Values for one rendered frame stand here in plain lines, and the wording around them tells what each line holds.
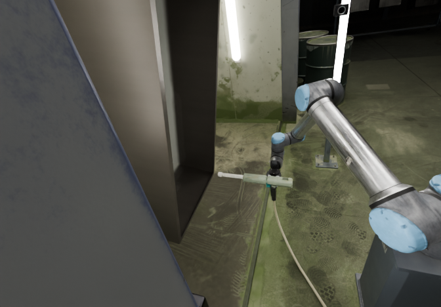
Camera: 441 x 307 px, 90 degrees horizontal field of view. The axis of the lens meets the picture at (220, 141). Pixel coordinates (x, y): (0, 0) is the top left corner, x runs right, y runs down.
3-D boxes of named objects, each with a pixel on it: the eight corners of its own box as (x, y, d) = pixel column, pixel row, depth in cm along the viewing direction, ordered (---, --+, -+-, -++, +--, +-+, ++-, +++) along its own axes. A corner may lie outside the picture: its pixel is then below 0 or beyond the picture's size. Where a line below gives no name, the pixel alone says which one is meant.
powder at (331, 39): (302, 40, 325) (303, 40, 325) (342, 35, 318) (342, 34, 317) (314, 48, 280) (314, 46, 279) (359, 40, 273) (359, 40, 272)
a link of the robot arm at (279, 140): (283, 129, 159) (282, 142, 166) (268, 134, 157) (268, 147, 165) (290, 136, 152) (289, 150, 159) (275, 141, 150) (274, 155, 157)
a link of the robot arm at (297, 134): (347, 68, 105) (296, 130, 167) (324, 74, 103) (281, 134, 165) (360, 87, 101) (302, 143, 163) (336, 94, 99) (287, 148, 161)
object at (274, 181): (293, 199, 148) (293, 175, 135) (292, 204, 145) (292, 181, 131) (224, 189, 166) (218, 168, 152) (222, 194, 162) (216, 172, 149)
